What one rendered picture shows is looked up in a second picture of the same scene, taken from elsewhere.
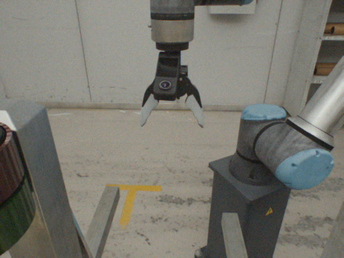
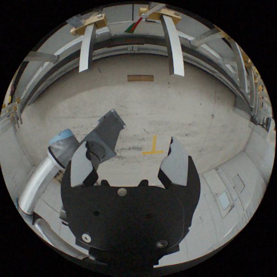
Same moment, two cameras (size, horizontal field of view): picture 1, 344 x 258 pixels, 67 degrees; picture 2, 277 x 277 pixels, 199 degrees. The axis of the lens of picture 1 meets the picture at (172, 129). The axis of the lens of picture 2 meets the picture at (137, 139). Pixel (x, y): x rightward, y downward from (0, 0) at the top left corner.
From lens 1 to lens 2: 53 cm
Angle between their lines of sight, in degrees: 31
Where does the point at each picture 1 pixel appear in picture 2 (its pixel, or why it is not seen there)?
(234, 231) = (83, 58)
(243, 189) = (96, 137)
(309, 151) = (51, 141)
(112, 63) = not seen: hidden behind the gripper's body
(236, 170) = (100, 148)
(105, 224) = (170, 42)
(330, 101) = (41, 169)
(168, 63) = not seen: outside the picture
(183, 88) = (83, 207)
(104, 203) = (178, 57)
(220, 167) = (109, 152)
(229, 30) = not seen: hidden behind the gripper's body
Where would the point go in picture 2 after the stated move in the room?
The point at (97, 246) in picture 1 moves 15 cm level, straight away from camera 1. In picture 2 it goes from (169, 32) to (194, 74)
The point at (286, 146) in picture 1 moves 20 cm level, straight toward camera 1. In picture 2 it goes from (61, 148) to (58, 103)
